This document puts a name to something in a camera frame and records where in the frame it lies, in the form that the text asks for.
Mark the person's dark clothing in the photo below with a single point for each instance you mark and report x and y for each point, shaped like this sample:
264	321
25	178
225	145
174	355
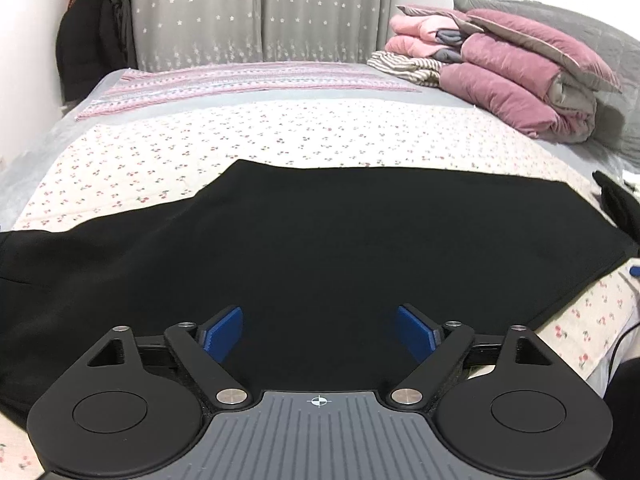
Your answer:
625	425

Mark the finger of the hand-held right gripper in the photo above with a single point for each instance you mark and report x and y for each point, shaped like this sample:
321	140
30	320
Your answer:
635	270

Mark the folded pink garment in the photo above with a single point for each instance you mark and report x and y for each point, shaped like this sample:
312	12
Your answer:
420	35

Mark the cherry print bed sheet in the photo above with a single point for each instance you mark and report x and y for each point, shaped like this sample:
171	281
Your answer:
300	135

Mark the folded mauve velvet quilt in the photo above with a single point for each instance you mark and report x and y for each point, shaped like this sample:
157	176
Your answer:
510	75

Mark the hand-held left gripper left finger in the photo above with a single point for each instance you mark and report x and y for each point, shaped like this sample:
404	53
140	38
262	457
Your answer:
222	335

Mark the blue-grey folded garment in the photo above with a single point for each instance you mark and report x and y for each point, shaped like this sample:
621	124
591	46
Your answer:
450	45

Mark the striped folded garment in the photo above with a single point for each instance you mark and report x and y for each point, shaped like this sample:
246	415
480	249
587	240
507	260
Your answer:
405	67

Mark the pink striped blanket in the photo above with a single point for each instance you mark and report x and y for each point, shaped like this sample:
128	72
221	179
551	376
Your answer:
250	82

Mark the grey star print curtain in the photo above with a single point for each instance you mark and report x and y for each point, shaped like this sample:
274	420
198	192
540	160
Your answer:
260	10

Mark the black pants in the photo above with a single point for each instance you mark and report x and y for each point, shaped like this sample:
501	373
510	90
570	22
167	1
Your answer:
320	250

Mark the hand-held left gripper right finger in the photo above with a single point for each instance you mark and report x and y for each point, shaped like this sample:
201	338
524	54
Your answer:
417	334

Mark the grey quilted pillow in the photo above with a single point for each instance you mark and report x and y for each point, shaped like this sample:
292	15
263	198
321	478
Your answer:
595	35

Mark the dark hanging clothes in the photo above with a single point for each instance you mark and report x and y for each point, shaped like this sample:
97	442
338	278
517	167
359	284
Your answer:
95	45

